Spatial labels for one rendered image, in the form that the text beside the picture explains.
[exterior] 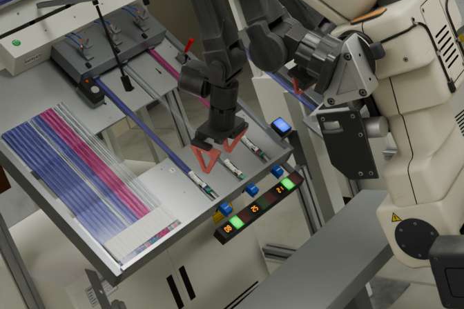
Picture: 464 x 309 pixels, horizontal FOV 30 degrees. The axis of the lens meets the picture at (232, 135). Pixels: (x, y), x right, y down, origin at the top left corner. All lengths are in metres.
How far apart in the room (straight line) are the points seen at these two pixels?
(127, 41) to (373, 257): 1.01
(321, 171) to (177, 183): 0.62
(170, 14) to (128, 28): 3.67
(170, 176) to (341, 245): 0.52
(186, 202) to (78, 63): 0.52
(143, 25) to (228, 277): 0.87
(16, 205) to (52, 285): 2.48
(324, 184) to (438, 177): 1.07
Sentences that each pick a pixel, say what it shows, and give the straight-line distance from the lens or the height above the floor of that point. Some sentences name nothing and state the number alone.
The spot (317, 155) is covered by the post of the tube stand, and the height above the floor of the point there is 0.59.
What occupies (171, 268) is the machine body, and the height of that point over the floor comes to 0.47.
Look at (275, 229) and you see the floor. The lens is 3.79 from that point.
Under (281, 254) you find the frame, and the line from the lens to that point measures 2.91.
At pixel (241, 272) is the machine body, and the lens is 2.92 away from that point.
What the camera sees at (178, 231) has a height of 0.72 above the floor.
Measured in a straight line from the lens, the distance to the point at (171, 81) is 2.64.
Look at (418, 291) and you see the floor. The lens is 3.09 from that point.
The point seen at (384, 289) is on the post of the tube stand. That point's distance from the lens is 3.13.
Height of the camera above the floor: 1.65
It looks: 19 degrees down
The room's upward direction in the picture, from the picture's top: 19 degrees counter-clockwise
